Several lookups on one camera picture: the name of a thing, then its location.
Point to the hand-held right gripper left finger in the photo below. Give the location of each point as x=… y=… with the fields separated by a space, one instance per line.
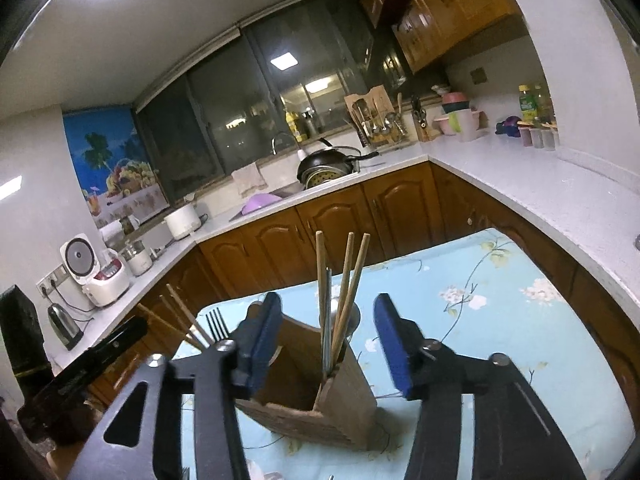
x=262 y=340

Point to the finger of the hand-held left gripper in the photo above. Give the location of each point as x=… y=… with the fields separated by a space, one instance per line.
x=105 y=350

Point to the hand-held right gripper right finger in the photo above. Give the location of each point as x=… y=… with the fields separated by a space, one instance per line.
x=392 y=345

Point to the wooden utensil holder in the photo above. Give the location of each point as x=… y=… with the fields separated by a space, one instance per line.
x=300 y=400

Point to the wooden chopstick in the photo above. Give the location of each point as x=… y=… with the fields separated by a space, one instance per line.
x=165 y=324
x=187 y=315
x=356 y=280
x=177 y=317
x=345 y=280

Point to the dish rack with utensils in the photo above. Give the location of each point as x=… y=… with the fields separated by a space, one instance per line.
x=375 y=117

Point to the stainless electric kettle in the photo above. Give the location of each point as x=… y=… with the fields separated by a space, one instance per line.
x=65 y=327

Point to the black metal fork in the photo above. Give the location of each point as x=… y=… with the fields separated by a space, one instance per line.
x=218 y=327

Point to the metal spoon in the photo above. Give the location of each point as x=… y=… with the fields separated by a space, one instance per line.
x=353 y=317

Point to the white and red rice cooker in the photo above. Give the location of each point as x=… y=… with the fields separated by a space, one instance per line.
x=107 y=282

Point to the floral blue tablecloth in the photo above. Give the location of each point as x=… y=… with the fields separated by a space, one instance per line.
x=475 y=360

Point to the white round-lid rice cooker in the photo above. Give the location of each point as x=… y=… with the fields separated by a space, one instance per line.
x=79 y=265

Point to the glass jar blender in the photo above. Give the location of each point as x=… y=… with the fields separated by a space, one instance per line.
x=137 y=257

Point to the purple plastic basin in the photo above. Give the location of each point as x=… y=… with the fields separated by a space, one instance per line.
x=260 y=204

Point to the wooden base cabinets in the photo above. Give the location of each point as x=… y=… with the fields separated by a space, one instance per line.
x=350 y=210

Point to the white electric pot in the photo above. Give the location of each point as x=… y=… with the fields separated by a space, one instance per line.
x=179 y=222

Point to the beige dish cloth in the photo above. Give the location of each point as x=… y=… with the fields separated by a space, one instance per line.
x=249 y=180

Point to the perforated metal steamer plate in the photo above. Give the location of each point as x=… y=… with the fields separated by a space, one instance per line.
x=324 y=177

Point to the black wok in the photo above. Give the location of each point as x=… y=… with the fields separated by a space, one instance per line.
x=325 y=160

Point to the metal sink faucet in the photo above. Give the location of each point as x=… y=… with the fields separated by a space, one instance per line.
x=282 y=141

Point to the yellow detergent bottle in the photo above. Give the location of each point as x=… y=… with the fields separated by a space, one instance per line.
x=294 y=127

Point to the pink plastic basin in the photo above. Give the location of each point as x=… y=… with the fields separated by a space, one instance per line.
x=445 y=125

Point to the wooden knife block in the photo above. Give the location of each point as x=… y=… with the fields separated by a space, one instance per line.
x=422 y=120

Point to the white plastic cup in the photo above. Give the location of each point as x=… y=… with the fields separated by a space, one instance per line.
x=467 y=125

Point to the dark sliding window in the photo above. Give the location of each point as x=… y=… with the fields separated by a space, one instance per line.
x=260 y=105

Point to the purple small container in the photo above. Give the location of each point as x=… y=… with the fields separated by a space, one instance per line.
x=509 y=126

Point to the row of seasoning jars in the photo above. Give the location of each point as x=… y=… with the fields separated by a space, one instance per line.
x=537 y=137

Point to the cooking oil bottle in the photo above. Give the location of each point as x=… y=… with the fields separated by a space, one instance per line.
x=527 y=102

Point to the white wall socket strip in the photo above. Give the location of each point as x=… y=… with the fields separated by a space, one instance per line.
x=52 y=280

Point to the fruit wall poster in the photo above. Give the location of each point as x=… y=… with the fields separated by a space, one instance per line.
x=112 y=160

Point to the dark wall outlet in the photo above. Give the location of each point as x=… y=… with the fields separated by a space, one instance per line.
x=478 y=76

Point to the wooden wall cabinets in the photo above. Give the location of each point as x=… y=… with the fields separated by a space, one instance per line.
x=440 y=10

